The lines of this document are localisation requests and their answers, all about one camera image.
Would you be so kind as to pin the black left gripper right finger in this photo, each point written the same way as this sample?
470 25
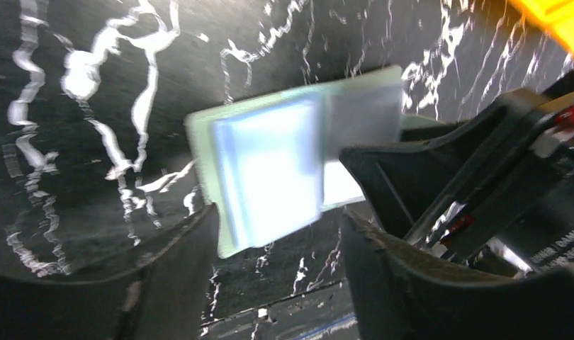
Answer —
400 292

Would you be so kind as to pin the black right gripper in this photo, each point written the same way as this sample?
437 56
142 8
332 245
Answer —
496 191

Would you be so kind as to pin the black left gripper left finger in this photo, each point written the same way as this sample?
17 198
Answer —
156 290

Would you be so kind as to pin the green card holder wallet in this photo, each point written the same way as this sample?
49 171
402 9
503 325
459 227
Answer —
270 163

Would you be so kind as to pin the orange three-compartment bin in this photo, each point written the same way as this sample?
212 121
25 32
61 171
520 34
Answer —
553 17

